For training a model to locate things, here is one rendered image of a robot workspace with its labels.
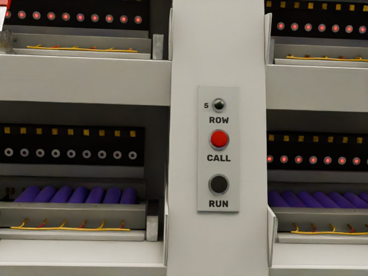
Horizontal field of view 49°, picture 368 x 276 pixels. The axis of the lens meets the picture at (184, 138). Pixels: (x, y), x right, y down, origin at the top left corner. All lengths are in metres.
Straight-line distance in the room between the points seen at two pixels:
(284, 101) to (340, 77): 0.06
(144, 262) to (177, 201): 0.06
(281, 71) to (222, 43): 0.07
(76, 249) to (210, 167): 0.15
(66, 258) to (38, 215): 0.08
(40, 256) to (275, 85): 0.28
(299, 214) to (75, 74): 0.28
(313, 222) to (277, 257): 0.08
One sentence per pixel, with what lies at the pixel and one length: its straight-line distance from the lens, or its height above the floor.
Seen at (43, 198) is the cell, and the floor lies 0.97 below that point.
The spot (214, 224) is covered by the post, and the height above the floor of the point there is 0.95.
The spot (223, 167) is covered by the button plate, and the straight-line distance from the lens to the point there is 0.39.
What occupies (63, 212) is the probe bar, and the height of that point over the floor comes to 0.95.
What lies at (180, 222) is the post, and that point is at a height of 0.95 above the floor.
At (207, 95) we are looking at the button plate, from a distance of 0.40.
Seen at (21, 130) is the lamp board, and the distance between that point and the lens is 0.57.
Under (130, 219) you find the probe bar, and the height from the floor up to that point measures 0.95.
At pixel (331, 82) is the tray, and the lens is 0.44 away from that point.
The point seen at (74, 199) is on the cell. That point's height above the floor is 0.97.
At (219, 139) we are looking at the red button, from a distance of 0.39.
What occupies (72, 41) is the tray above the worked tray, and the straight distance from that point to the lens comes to 0.50.
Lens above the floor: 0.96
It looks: 10 degrees up
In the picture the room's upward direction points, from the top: 1 degrees clockwise
